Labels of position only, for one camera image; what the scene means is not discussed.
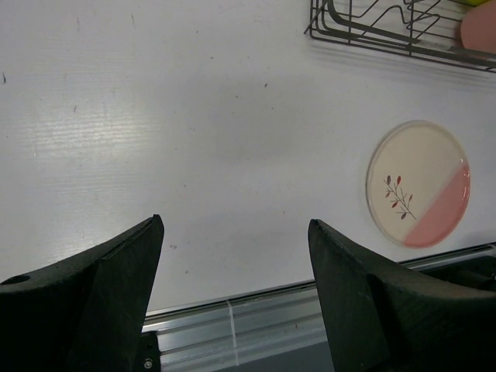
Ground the green ceramic bowl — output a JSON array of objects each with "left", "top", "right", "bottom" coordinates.
[{"left": 460, "top": 0, "right": 489, "bottom": 7}]

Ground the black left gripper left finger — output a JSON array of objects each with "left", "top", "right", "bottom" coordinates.
[{"left": 1, "top": 215, "right": 164, "bottom": 371}]

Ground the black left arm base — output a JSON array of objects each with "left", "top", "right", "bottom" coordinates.
[{"left": 133, "top": 332, "right": 161, "bottom": 372}]

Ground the aluminium table rail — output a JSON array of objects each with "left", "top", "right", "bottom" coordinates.
[{"left": 139, "top": 243, "right": 496, "bottom": 367}]

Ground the pink cup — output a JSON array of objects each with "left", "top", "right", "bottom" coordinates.
[{"left": 460, "top": 1, "right": 495, "bottom": 54}]

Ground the wire dish rack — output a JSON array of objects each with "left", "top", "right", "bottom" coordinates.
[{"left": 304, "top": 0, "right": 495, "bottom": 74}]

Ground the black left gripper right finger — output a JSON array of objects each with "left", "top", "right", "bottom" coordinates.
[{"left": 308, "top": 219, "right": 495, "bottom": 371}]

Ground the pink cream plate right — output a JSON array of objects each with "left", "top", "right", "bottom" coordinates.
[{"left": 366, "top": 121, "right": 470, "bottom": 249}]

